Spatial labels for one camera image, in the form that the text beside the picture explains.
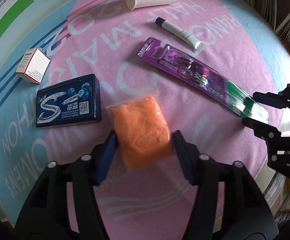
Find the white tube black cap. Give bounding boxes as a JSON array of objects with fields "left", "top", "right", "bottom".
[{"left": 155, "top": 17, "right": 204, "bottom": 51}]

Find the pink blue marathon towel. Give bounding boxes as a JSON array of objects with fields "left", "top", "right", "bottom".
[{"left": 0, "top": 0, "right": 290, "bottom": 239}]

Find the blue chewing gum tin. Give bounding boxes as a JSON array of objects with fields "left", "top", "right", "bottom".
[{"left": 36, "top": 74, "right": 102, "bottom": 128}]

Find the purple green toothbrush package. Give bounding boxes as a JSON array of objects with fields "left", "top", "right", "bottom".
[{"left": 136, "top": 37, "right": 269, "bottom": 123}]

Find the orange powder plastic bag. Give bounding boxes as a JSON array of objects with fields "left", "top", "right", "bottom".
[{"left": 105, "top": 85, "right": 175, "bottom": 170}]

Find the small white red box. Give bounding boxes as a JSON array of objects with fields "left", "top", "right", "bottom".
[{"left": 16, "top": 48, "right": 51, "bottom": 84}]

